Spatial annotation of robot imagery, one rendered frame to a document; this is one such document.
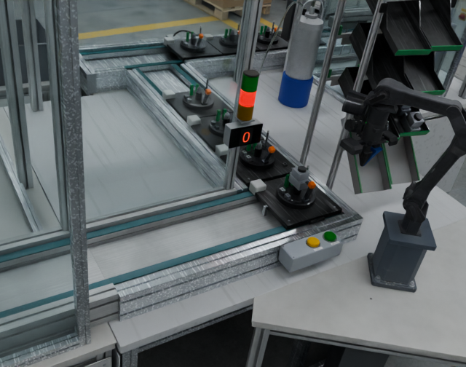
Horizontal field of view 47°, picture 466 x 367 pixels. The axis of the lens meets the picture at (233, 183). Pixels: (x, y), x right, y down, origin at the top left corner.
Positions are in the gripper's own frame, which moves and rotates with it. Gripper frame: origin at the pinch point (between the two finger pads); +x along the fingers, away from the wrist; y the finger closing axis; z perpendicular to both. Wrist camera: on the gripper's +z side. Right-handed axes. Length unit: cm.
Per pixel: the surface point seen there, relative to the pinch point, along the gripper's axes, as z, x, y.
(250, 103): 29.2, -7.0, 24.5
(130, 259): 18, 34, 67
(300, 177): 17.9, 18.1, 6.8
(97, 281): 14, 34, 79
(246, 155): 46, 26, 9
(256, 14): 34, -33, 24
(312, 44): 93, 6, -54
